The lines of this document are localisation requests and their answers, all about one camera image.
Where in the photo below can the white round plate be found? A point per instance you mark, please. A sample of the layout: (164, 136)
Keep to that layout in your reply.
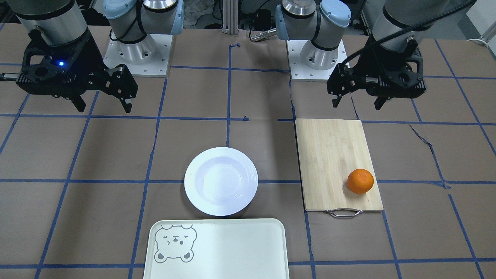
(221, 181)

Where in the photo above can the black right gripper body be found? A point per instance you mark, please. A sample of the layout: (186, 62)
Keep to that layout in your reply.
(90, 54)

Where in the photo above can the cream bear tray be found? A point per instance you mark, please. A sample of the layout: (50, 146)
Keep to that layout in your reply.
(217, 249)

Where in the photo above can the aluminium frame post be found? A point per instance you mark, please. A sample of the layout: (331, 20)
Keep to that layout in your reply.
(230, 17)

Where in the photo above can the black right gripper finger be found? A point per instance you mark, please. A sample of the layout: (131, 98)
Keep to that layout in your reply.
(127, 105)
(78, 102)

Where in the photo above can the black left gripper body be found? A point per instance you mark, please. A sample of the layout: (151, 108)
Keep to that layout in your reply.
(366, 66)

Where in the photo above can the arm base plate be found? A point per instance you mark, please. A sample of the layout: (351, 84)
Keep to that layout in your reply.
(310, 64)
(148, 58)

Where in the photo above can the orange fruit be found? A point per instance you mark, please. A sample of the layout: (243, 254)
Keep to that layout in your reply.
(360, 181)

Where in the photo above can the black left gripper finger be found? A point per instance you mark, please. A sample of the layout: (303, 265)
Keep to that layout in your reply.
(380, 101)
(336, 98)

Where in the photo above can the wooden cutting board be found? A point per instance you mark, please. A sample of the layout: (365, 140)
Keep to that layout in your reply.
(329, 150)

